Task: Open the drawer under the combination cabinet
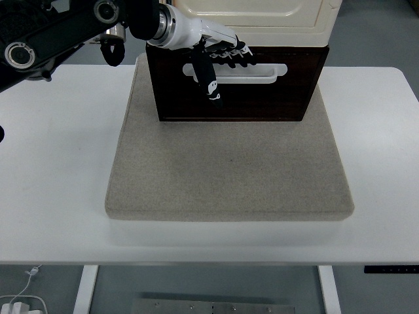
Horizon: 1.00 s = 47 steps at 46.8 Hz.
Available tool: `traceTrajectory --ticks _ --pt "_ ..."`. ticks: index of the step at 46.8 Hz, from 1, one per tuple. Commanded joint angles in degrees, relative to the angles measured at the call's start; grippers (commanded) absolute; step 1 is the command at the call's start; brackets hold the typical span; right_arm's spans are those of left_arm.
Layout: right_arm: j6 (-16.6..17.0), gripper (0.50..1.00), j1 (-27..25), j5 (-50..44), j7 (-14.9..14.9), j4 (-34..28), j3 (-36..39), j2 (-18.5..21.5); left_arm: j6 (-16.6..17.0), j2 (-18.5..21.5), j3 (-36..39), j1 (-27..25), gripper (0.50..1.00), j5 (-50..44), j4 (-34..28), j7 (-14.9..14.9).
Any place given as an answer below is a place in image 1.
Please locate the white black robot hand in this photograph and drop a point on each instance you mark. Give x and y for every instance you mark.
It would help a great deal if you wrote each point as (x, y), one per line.
(186, 32)

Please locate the dark brown wooden drawer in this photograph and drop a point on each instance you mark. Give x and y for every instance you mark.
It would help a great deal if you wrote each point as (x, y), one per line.
(262, 101)

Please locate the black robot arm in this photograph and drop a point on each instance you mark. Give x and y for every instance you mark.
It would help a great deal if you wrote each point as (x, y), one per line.
(65, 29)

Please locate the cream cabinet with door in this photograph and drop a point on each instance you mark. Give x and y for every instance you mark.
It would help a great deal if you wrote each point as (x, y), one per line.
(278, 32)

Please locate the dark brown drawer case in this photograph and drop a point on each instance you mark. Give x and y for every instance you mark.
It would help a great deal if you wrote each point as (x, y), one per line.
(294, 48)

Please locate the beige fabric mat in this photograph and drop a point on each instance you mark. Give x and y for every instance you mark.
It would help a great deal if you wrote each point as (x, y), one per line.
(229, 170)

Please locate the white table leg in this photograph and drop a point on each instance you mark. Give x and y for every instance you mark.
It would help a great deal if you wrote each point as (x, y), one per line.
(85, 288)
(329, 291)

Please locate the grey metal plate with screws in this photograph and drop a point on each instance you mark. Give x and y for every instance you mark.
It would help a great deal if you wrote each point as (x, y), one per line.
(212, 307)

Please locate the black table control panel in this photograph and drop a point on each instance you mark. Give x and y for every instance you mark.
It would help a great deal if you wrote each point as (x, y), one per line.
(389, 269)

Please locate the white power strip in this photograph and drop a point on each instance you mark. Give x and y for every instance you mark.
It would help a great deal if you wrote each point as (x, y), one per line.
(19, 307)

